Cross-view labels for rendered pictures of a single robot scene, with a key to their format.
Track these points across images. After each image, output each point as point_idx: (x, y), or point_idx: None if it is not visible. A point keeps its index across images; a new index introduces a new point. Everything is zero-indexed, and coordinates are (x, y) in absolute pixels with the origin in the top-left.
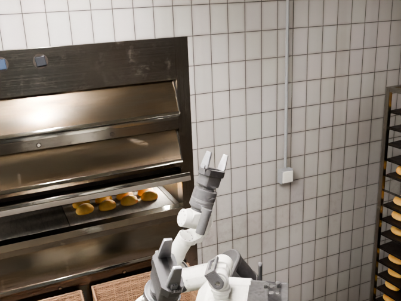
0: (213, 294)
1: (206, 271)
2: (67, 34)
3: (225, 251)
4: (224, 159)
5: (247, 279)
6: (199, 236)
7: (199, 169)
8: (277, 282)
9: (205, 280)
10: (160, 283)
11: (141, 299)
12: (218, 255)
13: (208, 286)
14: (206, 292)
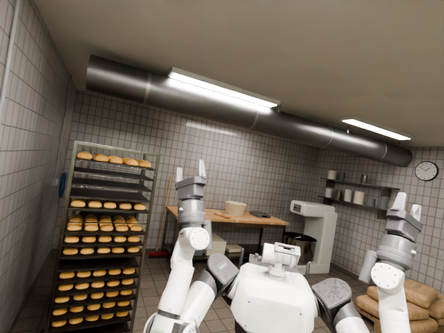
0: (281, 278)
1: (295, 252)
2: None
3: (209, 260)
4: (180, 172)
5: (249, 264)
6: (189, 259)
7: (200, 178)
8: (256, 254)
9: (211, 300)
10: (421, 223)
11: (415, 252)
12: (266, 245)
13: (263, 281)
14: (273, 283)
